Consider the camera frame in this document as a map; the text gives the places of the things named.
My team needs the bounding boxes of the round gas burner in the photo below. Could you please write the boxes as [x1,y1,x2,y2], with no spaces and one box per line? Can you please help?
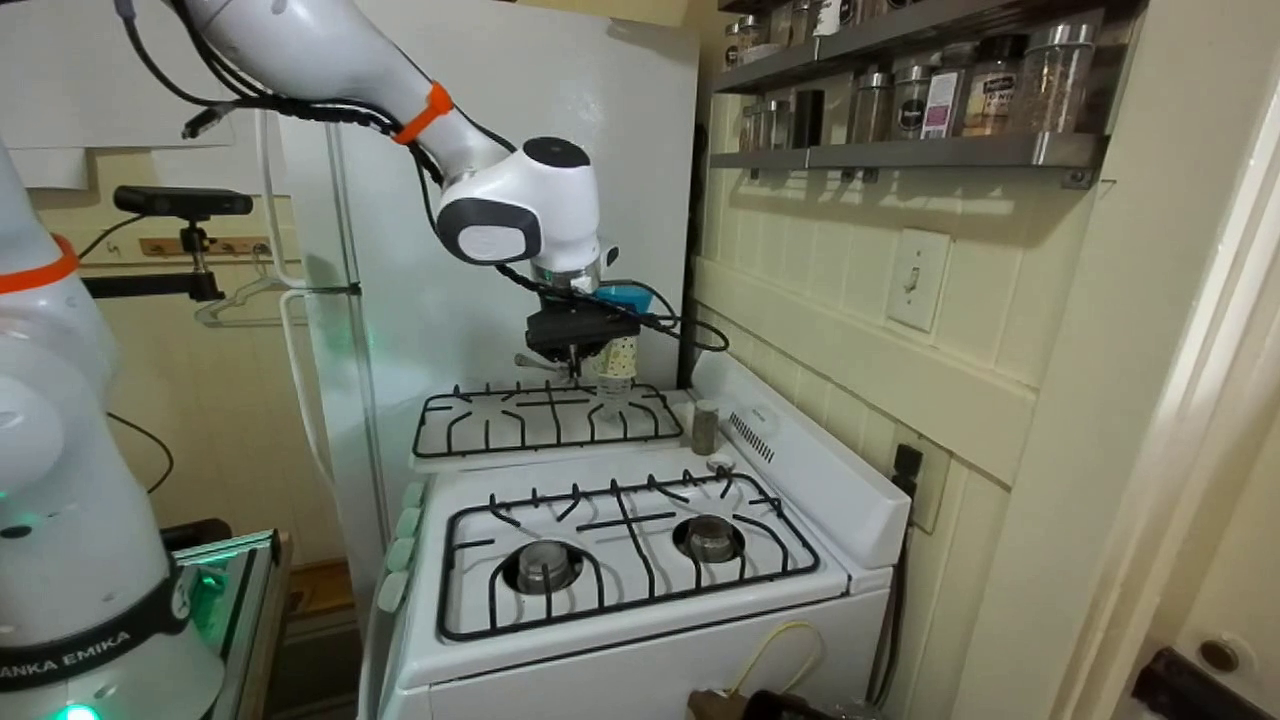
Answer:
[670,512,749,562]
[498,536,586,594]

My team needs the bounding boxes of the wall power outlet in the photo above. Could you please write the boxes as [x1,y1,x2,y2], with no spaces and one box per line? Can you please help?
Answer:
[888,435,954,536]

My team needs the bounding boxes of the white refrigerator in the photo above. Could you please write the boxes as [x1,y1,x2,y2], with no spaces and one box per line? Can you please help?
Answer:
[273,0,704,591]

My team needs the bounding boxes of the glass spice jar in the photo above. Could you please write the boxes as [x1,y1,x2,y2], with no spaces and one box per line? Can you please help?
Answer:
[757,92,795,151]
[745,3,785,57]
[778,0,817,51]
[844,62,896,148]
[888,51,928,145]
[735,92,770,155]

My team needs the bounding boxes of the white light switch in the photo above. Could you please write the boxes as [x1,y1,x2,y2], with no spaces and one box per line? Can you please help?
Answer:
[886,227,954,334]

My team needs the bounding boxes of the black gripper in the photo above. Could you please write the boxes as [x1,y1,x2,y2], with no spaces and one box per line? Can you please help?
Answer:
[526,294,646,386]

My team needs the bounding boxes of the blue plastic bowl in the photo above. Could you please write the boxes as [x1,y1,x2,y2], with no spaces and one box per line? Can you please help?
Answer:
[592,277,662,318]

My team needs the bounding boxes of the long metal spice shelf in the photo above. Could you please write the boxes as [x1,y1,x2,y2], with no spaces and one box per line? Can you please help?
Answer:
[713,0,1153,94]
[704,127,1114,189]

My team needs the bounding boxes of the black double stove grate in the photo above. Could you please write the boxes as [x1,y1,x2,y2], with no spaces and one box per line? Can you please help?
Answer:
[409,380,687,463]
[436,463,823,649]

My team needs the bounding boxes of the metal cup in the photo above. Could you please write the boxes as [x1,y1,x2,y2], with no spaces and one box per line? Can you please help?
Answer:
[717,13,753,62]

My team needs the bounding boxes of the white gas stove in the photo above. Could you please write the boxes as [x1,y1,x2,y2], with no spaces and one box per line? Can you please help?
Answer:
[357,348,916,720]

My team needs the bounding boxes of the cream panel door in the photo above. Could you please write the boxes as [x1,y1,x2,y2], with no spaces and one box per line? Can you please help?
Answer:
[1126,331,1280,720]

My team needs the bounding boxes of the brown spice jar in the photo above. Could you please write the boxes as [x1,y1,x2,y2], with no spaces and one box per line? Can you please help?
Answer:
[962,32,1034,139]

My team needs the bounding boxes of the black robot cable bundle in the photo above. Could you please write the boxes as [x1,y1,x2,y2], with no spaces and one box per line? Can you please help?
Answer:
[111,0,735,355]

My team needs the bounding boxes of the grey metal shaker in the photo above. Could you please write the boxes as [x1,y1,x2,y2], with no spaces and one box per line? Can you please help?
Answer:
[687,402,725,456]

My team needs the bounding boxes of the black door knob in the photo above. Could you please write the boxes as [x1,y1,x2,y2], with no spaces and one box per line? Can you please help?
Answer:
[1133,634,1274,720]

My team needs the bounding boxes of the black camera on stand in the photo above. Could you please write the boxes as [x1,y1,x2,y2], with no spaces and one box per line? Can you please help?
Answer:
[111,180,256,305]

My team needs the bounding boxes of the large silver lid jar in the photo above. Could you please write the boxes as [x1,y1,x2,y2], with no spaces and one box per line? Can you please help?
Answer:
[1026,13,1106,134]

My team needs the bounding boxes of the orange cable strap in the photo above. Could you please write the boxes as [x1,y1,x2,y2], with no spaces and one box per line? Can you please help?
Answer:
[394,79,456,148]
[0,235,80,300]

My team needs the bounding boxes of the grey metal spoon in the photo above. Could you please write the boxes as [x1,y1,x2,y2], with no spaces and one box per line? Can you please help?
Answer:
[514,348,592,380]

